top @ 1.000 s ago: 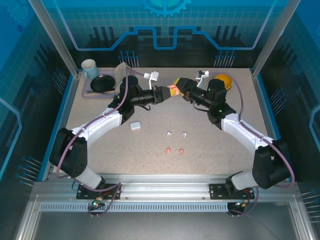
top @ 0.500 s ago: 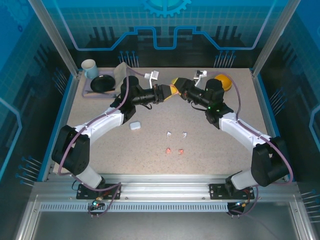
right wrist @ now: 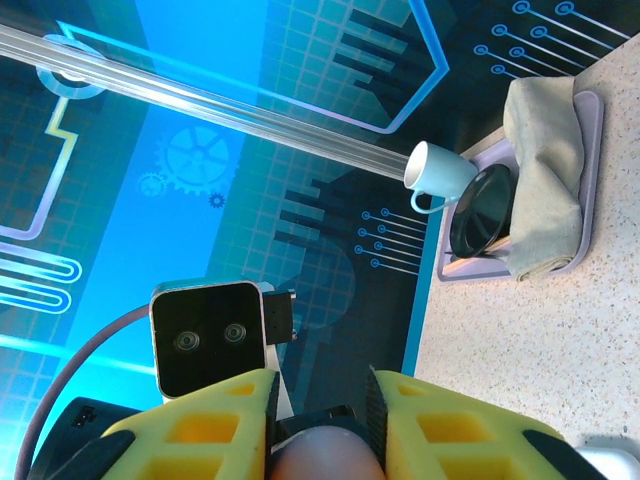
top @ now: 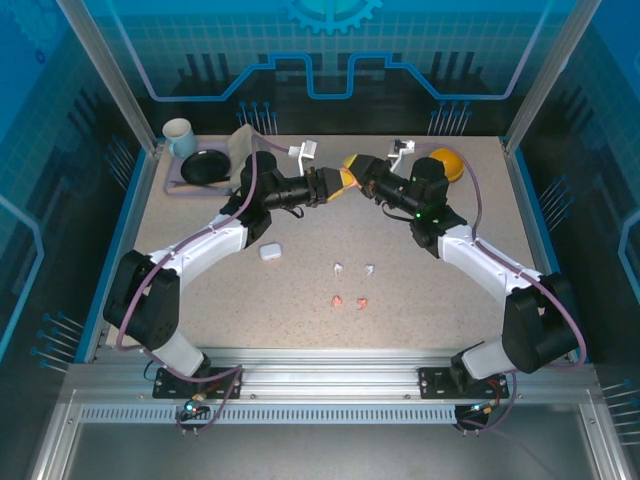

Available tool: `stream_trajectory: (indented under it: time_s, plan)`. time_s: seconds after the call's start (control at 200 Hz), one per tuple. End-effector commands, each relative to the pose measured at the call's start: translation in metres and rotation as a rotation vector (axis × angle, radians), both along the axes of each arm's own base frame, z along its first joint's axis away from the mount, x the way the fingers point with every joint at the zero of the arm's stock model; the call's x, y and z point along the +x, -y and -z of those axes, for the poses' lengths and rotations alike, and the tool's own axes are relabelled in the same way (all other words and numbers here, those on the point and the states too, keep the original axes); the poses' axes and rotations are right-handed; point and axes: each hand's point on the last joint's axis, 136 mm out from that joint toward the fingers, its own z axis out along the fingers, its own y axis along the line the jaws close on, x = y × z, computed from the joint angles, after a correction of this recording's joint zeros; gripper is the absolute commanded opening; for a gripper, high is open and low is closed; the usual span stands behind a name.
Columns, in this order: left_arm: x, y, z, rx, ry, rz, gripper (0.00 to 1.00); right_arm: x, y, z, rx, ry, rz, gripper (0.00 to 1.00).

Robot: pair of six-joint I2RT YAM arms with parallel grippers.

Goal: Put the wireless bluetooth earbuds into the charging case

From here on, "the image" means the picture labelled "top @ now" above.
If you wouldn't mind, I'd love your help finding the aluminium frame rail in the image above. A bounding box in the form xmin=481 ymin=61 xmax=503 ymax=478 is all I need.
xmin=64 ymin=347 xmax=599 ymax=401

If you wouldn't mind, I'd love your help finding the light blue mug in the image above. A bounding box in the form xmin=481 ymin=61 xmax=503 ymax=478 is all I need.
xmin=162 ymin=118 xmax=198 ymax=159

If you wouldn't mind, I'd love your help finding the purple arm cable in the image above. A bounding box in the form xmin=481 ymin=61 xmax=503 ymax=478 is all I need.
xmin=413 ymin=141 xmax=590 ymax=434
xmin=115 ymin=133 xmax=302 ymax=437

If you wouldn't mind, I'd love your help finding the slotted metal cable duct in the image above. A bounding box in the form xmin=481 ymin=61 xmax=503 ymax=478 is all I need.
xmin=79 ymin=406 xmax=459 ymax=427

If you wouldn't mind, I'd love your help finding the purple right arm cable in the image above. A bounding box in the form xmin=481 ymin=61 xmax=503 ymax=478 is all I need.
xmin=413 ymin=141 xmax=590 ymax=434

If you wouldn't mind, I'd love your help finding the beige cloth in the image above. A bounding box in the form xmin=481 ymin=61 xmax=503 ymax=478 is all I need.
xmin=227 ymin=124 xmax=262 ymax=169

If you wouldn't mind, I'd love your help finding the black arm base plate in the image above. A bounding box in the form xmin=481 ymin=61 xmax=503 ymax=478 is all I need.
xmin=151 ymin=365 xmax=244 ymax=401
xmin=418 ymin=366 xmax=511 ymax=401

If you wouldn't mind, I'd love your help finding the aluminium frame post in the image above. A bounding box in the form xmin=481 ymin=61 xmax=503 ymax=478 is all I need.
xmin=501 ymin=0 xmax=605 ymax=157
xmin=55 ymin=0 xmax=165 ymax=157

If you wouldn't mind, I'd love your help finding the lavender tray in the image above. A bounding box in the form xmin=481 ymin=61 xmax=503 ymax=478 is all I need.
xmin=163 ymin=141 xmax=242 ymax=197

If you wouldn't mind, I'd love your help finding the yellow bowl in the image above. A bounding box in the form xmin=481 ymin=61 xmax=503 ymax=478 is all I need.
xmin=429 ymin=147 xmax=466 ymax=183

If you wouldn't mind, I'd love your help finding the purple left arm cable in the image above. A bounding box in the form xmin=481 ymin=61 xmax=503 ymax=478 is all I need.
xmin=115 ymin=133 xmax=302 ymax=437

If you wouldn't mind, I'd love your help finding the black plate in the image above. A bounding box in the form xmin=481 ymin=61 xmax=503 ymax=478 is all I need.
xmin=180 ymin=148 xmax=233 ymax=184

